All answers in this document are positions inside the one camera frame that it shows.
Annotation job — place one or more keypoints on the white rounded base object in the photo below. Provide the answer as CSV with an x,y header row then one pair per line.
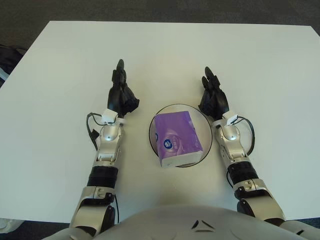
x,y
8,225

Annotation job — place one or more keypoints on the pale blue white object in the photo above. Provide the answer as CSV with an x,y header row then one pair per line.
x,y
3,73

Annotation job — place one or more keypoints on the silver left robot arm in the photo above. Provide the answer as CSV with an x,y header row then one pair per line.
x,y
105,160

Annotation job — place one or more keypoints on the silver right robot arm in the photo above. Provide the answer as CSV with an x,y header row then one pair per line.
x,y
237,157

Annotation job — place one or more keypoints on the purple tissue paper pack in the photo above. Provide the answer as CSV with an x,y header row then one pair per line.
x,y
177,137

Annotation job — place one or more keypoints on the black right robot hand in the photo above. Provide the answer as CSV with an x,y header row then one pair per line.
x,y
216,102

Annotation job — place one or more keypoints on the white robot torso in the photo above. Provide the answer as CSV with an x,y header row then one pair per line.
x,y
187,225

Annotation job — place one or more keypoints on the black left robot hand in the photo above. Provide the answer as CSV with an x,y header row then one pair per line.
x,y
120,97

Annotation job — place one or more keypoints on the black bag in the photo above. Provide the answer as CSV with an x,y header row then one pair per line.
x,y
10,58

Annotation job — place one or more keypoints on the white plate with black rim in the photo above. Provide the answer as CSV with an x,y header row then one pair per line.
x,y
206,127

